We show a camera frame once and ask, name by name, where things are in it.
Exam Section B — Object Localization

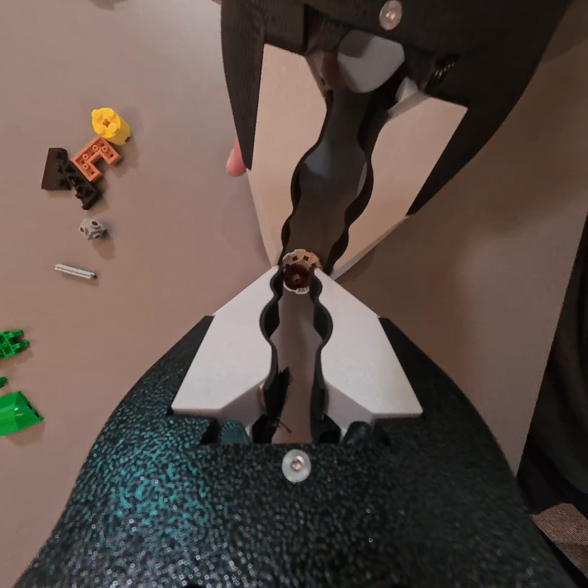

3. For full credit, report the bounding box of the beige round wheel brick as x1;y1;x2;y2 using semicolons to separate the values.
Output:
281;249;321;295

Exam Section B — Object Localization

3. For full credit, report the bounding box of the grey desk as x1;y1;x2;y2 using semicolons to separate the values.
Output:
0;0;588;588

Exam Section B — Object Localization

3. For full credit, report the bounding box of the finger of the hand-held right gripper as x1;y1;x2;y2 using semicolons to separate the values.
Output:
248;43;334;267
326;78;468;282

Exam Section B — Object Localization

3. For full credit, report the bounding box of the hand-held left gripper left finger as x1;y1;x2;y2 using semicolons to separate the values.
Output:
171;266;282;438

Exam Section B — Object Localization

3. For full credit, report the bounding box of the black bracket brick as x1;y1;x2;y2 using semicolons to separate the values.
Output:
64;163;103;210

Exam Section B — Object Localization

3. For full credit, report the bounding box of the person's dark sweater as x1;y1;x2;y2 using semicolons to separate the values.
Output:
517;257;588;511

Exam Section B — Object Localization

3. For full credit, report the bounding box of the person's right hand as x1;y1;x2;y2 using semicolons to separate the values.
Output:
226;138;249;177

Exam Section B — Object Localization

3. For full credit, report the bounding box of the salmon L-shaped plate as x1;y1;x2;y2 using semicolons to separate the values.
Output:
71;136;123;182

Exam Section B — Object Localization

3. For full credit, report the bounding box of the pile of small green bricks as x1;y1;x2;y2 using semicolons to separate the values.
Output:
0;330;44;437

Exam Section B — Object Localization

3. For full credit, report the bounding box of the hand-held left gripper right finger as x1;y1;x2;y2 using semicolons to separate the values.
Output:
310;269;424;438

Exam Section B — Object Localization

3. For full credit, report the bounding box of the grey axle pin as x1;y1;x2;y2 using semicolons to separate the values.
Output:
54;263;98;280

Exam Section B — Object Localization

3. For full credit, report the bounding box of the yellow round brick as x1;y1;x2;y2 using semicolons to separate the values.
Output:
91;107;132;147

